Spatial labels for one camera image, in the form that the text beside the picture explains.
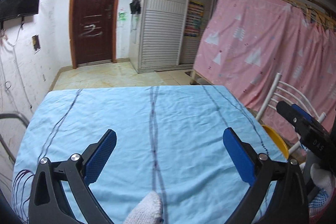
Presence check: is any white louvered wardrobe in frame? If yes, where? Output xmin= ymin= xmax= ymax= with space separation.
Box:
xmin=130 ymin=0 xmax=218 ymax=73

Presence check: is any colourful wall poster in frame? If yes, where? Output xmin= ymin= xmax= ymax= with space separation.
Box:
xmin=184 ymin=0 xmax=205 ymax=38

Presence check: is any light blue bed sheet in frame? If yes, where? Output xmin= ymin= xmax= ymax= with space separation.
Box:
xmin=12 ymin=86 xmax=284 ymax=223

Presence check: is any white metal chair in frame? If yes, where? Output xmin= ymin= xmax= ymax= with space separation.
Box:
xmin=255 ymin=72 xmax=328 ymax=159

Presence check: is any dark brown door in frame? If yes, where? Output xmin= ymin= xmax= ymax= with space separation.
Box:
xmin=69 ymin=0 xmax=119 ymax=69

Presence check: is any white gloved left hand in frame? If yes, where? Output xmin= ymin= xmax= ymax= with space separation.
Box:
xmin=123 ymin=191 xmax=163 ymax=224

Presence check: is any white gloved right hand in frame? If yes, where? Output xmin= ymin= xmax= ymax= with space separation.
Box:
xmin=300 ymin=162 xmax=335 ymax=219

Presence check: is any pink patterned curtain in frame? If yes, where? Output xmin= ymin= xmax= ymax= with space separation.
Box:
xmin=194 ymin=0 xmax=335 ymax=130

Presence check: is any grey metal chair frame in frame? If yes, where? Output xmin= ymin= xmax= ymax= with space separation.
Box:
xmin=1 ymin=111 xmax=30 ymax=165

